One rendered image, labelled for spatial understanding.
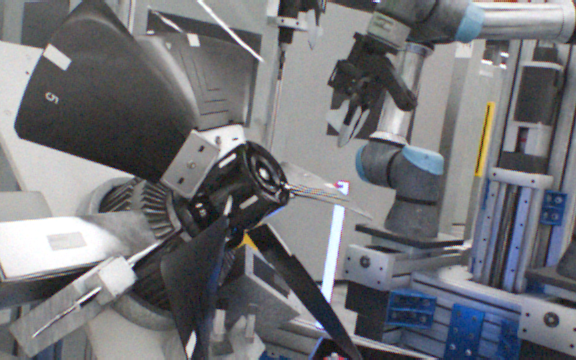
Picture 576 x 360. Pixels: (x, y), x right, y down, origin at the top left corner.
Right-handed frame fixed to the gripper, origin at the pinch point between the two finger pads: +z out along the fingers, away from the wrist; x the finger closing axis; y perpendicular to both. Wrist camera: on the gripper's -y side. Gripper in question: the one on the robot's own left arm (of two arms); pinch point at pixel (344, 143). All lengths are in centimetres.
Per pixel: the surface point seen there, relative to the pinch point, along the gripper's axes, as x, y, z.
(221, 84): 23.0, 15.8, -2.1
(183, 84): 27.0, 20.1, 0.4
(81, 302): 64, -5, 22
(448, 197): -657, 129, 98
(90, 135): 55, 10, 7
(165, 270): 64, -14, 12
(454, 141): -650, 151, 39
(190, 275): 58, -14, 13
